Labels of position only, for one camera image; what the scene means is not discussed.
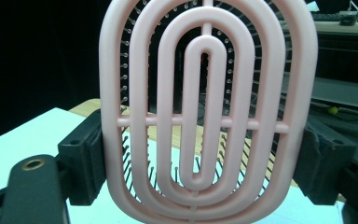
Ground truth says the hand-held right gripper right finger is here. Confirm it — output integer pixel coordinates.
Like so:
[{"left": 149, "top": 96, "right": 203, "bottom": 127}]
[{"left": 293, "top": 119, "right": 358, "bottom": 206}]

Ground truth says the small black desk device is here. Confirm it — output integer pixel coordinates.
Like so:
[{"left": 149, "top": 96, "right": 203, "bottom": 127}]
[{"left": 338, "top": 14, "right": 358, "bottom": 27}]

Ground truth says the black keyboard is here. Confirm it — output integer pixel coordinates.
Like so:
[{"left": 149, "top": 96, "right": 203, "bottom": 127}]
[{"left": 310, "top": 12, "right": 358, "bottom": 23}]

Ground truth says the white frame desk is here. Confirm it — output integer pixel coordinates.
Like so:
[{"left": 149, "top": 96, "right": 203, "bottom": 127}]
[{"left": 281, "top": 18, "right": 358, "bottom": 112}]

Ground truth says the pink hairbrush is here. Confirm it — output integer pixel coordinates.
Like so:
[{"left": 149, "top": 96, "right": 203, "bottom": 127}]
[{"left": 98, "top": 0, "right": 320, "bottom": 224}]

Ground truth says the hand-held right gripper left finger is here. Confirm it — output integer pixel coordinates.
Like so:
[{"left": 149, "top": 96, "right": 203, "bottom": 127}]
[{"left": 57, "top": 108, "right": 107, "bottom": 206}]

